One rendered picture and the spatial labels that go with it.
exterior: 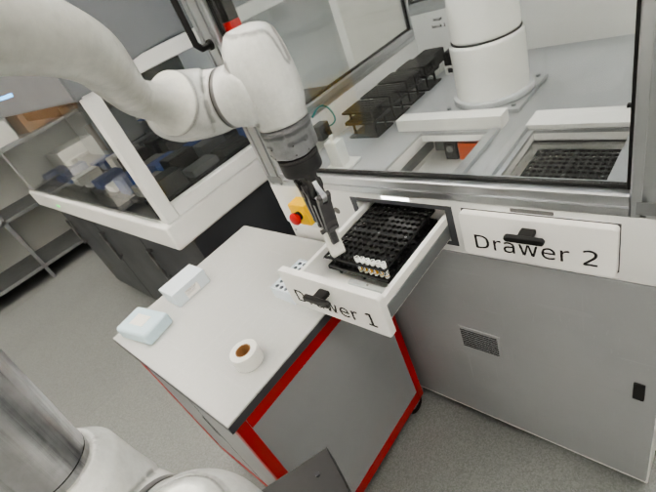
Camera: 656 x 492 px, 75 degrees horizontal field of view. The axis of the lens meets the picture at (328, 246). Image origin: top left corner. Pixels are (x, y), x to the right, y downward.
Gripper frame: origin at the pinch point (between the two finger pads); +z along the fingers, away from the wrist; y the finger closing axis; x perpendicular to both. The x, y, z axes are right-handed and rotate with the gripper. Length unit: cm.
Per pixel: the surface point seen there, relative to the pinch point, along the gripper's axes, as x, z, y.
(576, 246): 35.7, 11.3, 25.7
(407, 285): 8.9, 13.5, 8.4
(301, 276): -8.6, 7.0, -4.6
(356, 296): -2.3, 7.7, 9.5
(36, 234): -173, 74, -384
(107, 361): -115, 101, -163
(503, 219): 30.4, 6.9, 14.0
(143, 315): -51, 20, -46
